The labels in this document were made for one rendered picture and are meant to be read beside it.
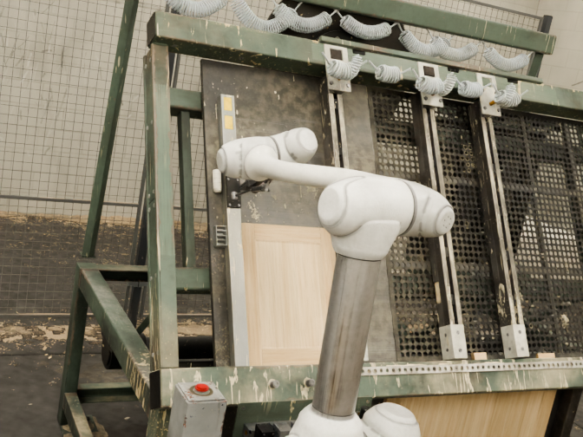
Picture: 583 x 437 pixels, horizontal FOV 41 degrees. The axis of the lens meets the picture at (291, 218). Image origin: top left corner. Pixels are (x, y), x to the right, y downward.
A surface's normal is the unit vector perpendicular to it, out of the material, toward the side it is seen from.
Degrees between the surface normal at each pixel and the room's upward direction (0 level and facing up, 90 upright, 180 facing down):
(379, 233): 91
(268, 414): 90
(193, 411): 90
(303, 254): 58
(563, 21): 90
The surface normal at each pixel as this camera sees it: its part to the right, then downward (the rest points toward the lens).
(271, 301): 0.45, -0.28
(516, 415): 0.42, 0.27
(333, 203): -0.80, -0.14
